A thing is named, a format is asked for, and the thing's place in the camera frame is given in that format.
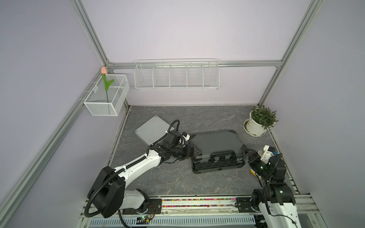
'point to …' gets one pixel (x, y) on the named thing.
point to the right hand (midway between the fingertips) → (244, 150)
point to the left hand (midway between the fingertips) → (197, 155)
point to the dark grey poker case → (221, 150)
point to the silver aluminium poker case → (153, 129)
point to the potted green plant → (260, 118)
